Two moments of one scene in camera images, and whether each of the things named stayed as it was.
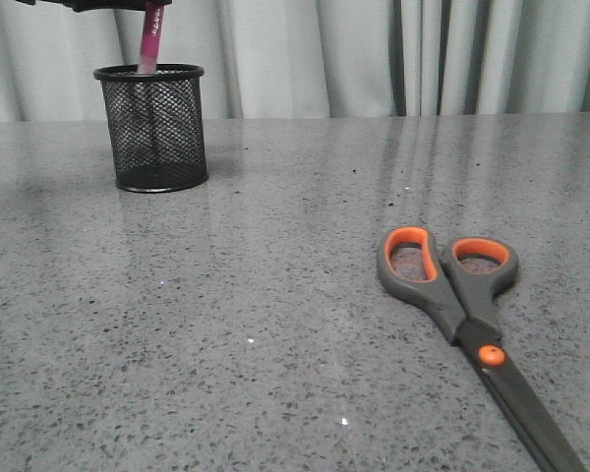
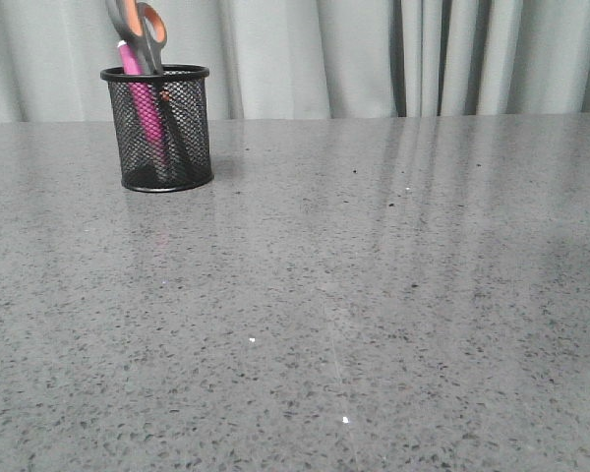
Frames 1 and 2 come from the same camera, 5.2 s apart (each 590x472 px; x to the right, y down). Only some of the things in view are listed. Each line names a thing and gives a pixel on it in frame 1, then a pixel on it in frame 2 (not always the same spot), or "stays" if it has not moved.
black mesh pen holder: (155, 127) stays
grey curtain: (268, 59) stays
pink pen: (150, 37) → (147, 103)
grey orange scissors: (459, 286) → (149, 35)
